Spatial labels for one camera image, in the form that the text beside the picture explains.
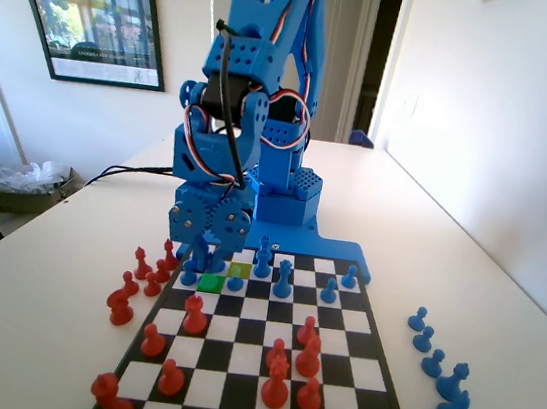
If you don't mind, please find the blue chess pawn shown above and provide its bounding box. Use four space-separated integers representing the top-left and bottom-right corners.
178 257 202 289
411 323 437 353
340 262 360 291
406 305 430 332
225 264 246 295
318 275 340 306
419 347 447 380

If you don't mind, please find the red chess pawn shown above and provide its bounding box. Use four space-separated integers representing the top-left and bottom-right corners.
295 374 325 409
265 337 290 368
138 322 169 360
151 258 174 286
120 269 143 297
141 271 164 300
295 314 320 347
156 358 187 399

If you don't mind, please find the blue chess queen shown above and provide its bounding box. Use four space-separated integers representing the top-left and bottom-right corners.
270 258 297 302

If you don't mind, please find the red chess king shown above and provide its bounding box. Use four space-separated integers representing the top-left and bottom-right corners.
259 354 294 409

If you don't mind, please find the blue chess bishop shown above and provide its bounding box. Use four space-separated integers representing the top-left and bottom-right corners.
433 359 473 404

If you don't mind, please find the black white chessboard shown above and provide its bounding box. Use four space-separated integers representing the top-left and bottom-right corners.
87 228 442 409

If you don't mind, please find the blue chair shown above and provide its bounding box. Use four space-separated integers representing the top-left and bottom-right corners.
349 128 375 149

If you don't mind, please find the box with plastic bag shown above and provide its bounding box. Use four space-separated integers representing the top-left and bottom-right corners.
0 154 79 220

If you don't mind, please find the red white black servo wire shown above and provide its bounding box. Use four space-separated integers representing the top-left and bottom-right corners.
175 101 247 191
261 87 317 145
268 0 330 53

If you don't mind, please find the black table cable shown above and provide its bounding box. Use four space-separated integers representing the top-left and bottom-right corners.
82 154 179 198

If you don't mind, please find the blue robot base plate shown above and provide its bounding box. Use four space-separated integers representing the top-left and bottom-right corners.
175 202 380 285

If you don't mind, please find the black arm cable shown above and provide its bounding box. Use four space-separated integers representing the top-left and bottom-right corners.
194 17 271 192

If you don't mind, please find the framed wall poster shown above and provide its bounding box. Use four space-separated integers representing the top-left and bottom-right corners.
20 0 178 95

